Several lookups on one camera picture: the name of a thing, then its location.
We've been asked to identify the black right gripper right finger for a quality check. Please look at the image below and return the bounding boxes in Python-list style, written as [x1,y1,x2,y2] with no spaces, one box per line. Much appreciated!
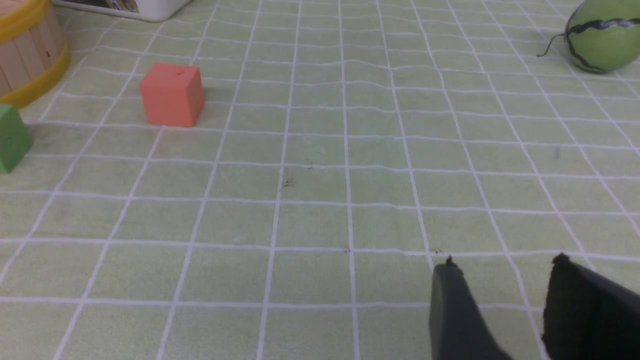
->
[542,253,640,360]

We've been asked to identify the bamboo steamer basket base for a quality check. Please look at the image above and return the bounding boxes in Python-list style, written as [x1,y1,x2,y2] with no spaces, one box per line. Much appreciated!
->
[0,0,70,109]

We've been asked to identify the green foam cube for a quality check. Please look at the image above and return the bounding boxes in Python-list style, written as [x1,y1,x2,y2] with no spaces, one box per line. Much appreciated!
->
[0,104,34,174]

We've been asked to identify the toy watermelon with stem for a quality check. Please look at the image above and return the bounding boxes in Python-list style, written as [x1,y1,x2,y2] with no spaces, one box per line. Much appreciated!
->
[537,0,640,74]

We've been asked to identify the red foam cube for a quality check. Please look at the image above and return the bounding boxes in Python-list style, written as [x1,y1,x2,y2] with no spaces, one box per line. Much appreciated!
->
[139,63,206,128]

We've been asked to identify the green checkered tablecloth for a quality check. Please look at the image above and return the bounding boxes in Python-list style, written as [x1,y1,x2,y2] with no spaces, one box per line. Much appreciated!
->
[0,0,640,360]

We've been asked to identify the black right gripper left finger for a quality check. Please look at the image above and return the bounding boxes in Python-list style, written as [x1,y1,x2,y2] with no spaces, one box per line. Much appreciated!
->
[429,256,511,360]

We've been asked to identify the green-lidded white storage box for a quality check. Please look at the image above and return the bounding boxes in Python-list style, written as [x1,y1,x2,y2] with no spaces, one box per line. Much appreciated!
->
[52,0,191,23]

